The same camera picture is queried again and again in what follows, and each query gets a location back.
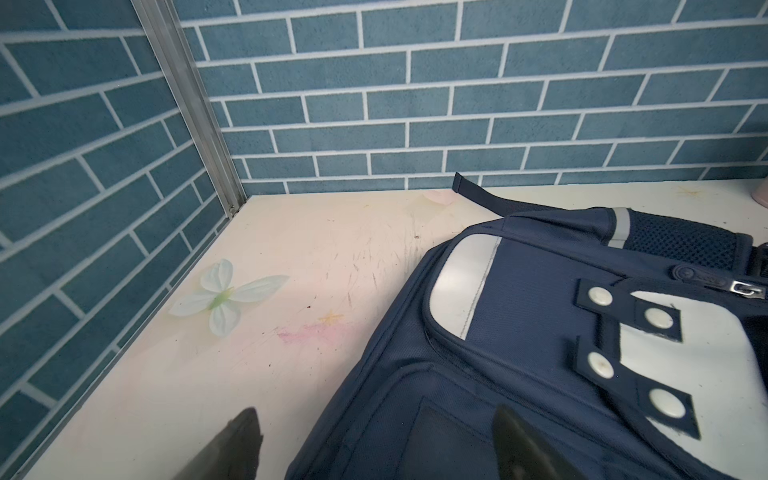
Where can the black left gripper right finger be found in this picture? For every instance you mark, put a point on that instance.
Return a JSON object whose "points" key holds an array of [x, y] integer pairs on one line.
{"points": [[522, 453]]}

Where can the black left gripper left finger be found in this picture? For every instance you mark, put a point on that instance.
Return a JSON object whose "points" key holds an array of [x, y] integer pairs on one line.
{"points": [[232, 454]]}

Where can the navy blue student backpack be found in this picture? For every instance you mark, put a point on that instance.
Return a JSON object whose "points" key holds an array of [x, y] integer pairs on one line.
{"points": [[634, 344]]}

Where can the pink metal bucket cup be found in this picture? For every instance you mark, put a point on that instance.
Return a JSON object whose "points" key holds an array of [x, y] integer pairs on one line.
{"points": [[760, 194]]}

